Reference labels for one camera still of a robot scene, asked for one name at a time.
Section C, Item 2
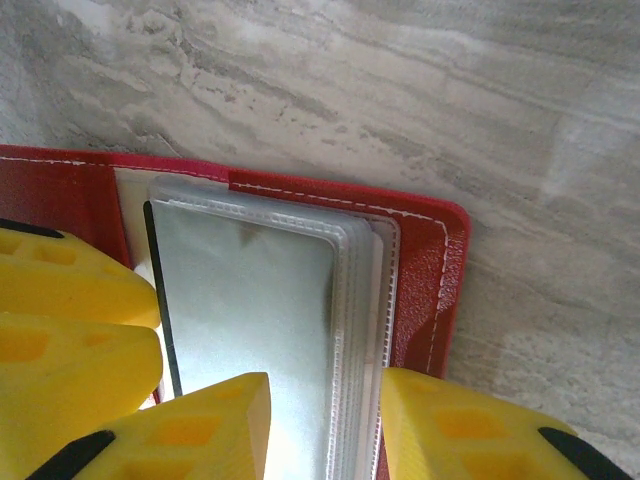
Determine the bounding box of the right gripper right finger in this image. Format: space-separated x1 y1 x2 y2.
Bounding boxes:
379 367 637 480

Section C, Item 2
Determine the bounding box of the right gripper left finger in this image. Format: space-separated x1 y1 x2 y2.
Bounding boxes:
29 372 272 480

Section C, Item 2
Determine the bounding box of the silver credit card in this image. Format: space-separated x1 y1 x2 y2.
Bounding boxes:
142 198 337 480

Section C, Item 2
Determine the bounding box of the red card holder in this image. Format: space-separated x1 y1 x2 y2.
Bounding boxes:
0 143 472 480

